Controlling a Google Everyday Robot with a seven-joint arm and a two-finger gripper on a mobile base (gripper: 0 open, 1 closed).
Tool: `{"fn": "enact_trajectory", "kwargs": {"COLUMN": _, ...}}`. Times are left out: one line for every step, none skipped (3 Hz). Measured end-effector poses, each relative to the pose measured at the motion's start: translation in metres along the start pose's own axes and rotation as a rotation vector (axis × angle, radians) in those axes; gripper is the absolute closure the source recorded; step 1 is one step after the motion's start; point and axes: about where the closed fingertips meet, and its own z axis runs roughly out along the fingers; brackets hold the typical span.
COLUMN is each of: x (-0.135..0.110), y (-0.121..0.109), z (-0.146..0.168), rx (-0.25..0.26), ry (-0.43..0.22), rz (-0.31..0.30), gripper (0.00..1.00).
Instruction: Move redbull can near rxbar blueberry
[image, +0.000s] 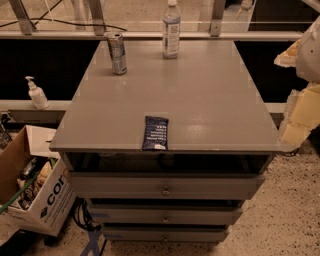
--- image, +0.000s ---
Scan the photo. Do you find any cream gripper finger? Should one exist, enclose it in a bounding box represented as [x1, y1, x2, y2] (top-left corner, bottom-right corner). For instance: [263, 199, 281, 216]
[274, 40, 301, 67]
[279, 83, 320, 147]

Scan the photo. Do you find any silver redbull can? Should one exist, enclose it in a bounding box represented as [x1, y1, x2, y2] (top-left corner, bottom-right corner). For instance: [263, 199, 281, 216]
[107, 33, 127, 75]

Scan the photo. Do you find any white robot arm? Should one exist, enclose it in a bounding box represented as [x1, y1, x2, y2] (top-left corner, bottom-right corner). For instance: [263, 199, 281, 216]
[274, 17, 320, 148]

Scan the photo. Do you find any blue rxbar blueberry wrapper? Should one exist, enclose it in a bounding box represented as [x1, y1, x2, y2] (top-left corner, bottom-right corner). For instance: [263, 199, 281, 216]
[142, 116, 169, 151]

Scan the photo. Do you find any grey drawer cabinet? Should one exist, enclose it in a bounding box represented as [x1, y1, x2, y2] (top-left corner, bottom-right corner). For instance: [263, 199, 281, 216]
[51, 40, 282, 242]

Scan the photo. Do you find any clear plastic water bottle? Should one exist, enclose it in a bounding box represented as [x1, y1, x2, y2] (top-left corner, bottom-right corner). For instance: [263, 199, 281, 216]
[163, 0, 181, 59]

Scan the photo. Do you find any top grey drawer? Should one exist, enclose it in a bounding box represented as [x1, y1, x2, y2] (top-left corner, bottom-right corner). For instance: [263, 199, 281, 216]
[69, 172, 265, 200]

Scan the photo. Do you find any grey drawer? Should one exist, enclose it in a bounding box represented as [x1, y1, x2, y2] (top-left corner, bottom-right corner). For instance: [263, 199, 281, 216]
[69, 172, 265, 200]
[102, 227, 229, 243]
[89, 205, 243, 225]

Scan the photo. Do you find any middle grey drawer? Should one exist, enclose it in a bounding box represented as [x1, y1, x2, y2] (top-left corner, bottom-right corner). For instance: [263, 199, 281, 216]
[89, 205, 243, 225]

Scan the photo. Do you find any bottom grey drawer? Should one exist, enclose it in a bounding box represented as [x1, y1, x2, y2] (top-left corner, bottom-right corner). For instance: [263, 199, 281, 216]
[102, 227, 229, 243]

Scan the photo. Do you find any white pump dispenser bottle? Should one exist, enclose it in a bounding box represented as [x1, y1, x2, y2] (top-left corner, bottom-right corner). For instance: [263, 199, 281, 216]
[25, 76, 49, 110]

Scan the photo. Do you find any green stick in box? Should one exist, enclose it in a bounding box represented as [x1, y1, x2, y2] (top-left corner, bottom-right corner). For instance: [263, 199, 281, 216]
[0, 171, 40, 214]

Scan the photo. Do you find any white cardboard box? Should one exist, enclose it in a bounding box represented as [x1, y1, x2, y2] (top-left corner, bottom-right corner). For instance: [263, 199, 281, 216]
[0, 125, 76, 236]

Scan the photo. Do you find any metal railing frame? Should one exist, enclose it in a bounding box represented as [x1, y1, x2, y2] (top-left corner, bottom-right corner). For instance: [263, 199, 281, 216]
[0, 0, 302, 41]

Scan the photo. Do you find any black cable on floor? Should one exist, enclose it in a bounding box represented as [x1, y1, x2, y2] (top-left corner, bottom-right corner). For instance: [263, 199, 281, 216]
[72, 198, 103, 233]

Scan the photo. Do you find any black cable behind table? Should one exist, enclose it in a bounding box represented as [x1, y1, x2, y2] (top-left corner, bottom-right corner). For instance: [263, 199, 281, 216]
[0, 0, 128, 32]

